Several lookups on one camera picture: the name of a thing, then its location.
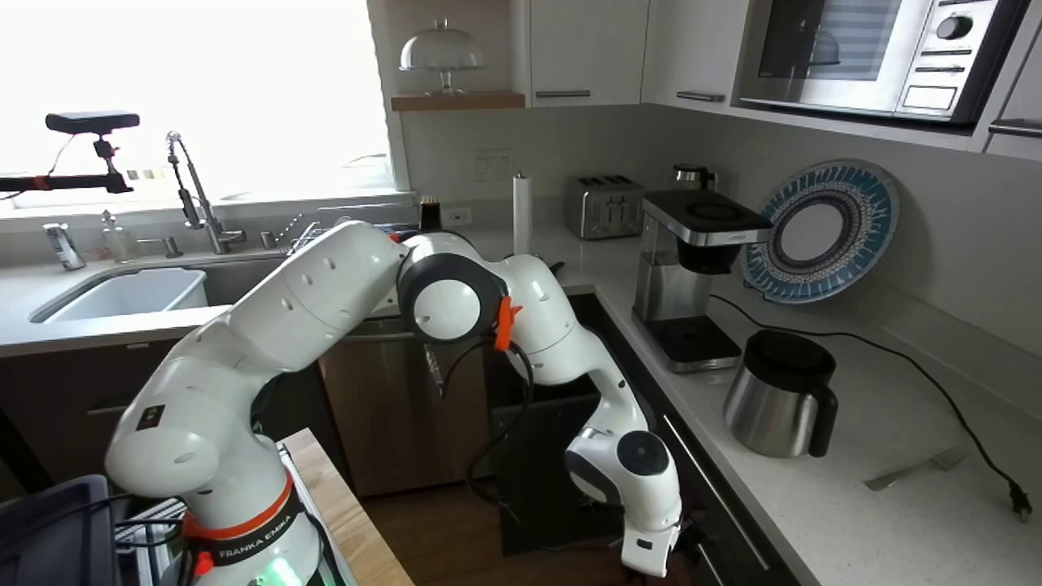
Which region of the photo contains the white upper cabinet door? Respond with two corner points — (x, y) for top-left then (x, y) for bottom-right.
(528, 0), (650, 107)
(641, 0), (752, 110)
(981, 29), (1042, 166)

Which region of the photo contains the white paper towel roll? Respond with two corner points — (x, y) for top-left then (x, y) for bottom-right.
(507, 174), (537, 260)

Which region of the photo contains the steel toaster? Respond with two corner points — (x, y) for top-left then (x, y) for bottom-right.
(569, 174), (649, 245)

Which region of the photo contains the small black bottle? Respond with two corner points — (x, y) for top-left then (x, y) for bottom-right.
(416, 193), (447, 233)

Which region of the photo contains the steel drip coffee maker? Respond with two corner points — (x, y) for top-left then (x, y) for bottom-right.
(632, 188), (775, 377)

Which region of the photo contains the steel dishwasher front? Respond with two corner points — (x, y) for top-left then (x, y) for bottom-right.
(315, 321), (498, 502)

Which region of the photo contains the steel kettle in corner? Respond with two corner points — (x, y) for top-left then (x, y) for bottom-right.
(670, 159), (724, 195)

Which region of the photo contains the glass cake dome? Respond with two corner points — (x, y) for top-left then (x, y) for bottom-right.
(393, 15), (487, 98)

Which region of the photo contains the dark grey drawer front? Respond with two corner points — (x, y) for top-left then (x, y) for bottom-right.
(627, 362), (806, 586)

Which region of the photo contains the steel coffee carafe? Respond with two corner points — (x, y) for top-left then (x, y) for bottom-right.
(724, 330), (843, 464)

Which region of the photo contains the wooden table top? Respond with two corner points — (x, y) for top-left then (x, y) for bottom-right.
(272, 427), (416, 586)

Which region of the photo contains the chrome kitchen faucet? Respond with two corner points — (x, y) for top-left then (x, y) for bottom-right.
(162, 131), (252, 256)

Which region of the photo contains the bright kitchen window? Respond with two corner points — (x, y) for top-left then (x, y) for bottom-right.
(0, 0), (396, 222)

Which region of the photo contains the blue patterned decorative plate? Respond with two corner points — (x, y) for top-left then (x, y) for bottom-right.
(738, 159), (904, 311)

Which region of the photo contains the white kitchen sink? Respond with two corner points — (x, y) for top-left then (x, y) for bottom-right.
(28, 251), (296, 326)

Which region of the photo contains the silver microwave oven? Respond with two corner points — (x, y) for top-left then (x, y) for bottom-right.
(737, 0), (1034, 126)

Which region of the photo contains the silver fork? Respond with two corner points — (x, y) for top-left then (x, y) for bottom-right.
(864, 447), (969, 494)

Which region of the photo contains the small chrome tap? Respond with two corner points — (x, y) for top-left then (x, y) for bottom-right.
(42, 222), (88, 274)

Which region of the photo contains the dark plastic crate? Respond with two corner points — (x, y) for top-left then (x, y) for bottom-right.
(0, 471), (125, 586)

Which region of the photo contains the orange cable clip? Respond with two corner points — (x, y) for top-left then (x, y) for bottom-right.
(493, 293), (528, 354)

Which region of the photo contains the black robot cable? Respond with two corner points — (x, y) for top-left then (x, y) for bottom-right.
(427, 330), (548, 531)

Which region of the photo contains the black power cable with plug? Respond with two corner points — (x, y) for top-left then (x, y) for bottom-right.
(710, 291), (1034, 523)

